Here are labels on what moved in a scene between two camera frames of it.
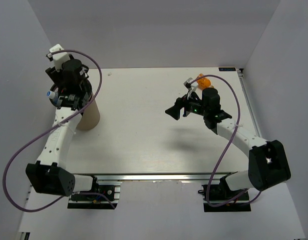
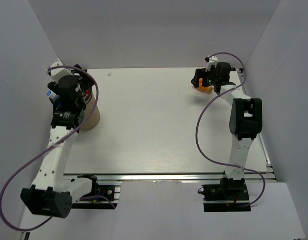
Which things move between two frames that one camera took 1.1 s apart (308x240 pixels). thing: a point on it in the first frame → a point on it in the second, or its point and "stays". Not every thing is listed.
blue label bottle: x=53 y=95 stays
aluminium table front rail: x=158 y=177 stays
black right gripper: x=174 y=111 → x=199 y=73
